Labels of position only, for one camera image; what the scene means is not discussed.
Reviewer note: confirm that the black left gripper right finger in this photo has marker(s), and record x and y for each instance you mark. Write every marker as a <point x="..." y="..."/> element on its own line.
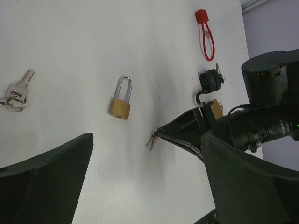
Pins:
<point x="247" y="189"/>

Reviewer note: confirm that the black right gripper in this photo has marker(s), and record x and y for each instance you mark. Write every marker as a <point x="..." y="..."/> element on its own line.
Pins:
<point x="186" y="130"/>

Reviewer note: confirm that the small brass padlock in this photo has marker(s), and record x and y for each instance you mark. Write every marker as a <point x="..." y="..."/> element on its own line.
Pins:
<point x="121" y="108"/>

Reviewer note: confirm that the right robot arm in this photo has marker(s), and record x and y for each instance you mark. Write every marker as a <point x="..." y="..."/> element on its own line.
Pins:
<point x="272" y="85"/>

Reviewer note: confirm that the small silver keys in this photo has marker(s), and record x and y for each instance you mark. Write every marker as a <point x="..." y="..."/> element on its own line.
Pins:
<point x="153" y="139"/>

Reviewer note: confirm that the red cable padlock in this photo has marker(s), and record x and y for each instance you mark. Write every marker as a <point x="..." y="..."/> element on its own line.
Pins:
<point x="202" y="19"/>

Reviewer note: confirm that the blue lock keys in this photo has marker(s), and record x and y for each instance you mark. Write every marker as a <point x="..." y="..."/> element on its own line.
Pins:
<point x="15" y="99"/>

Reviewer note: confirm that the black padlock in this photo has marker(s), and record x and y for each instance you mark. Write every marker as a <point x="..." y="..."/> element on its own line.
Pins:
<point x="210" y="81"/>

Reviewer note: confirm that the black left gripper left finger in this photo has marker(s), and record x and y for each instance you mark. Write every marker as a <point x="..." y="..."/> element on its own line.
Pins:
<point x="45" y="189"/>

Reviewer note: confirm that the large brass padlock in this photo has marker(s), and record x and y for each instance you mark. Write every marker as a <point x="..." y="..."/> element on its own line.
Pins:
<point x="213" y="109"/>

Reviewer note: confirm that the black-headed keys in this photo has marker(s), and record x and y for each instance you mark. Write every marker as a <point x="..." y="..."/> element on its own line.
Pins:
<point x="222" y="78"/>

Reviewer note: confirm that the aluminium frame post right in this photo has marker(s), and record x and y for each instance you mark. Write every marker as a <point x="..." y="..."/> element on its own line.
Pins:
<point x="252" y="5"/>

